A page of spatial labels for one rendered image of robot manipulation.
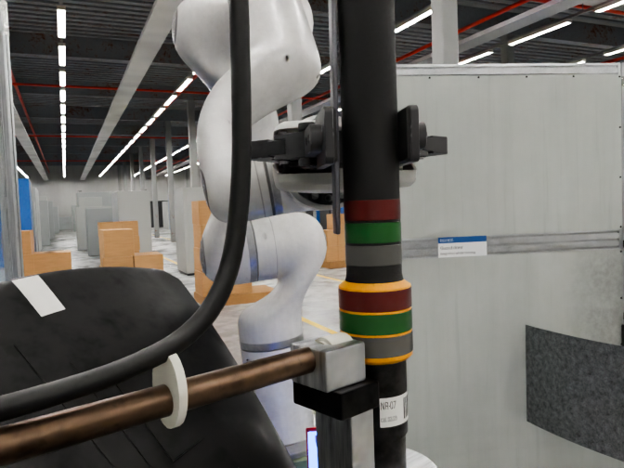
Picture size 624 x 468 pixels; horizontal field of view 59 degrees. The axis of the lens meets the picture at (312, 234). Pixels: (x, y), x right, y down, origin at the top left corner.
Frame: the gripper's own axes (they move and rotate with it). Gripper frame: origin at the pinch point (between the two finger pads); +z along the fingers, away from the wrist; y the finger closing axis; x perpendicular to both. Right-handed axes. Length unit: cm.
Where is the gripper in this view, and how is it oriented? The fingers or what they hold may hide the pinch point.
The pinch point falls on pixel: (365, 137)
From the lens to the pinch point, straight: 33.3
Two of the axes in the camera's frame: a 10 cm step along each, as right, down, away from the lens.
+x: -0.4, -10.0, -0.4
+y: -9.9, 0.4, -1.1
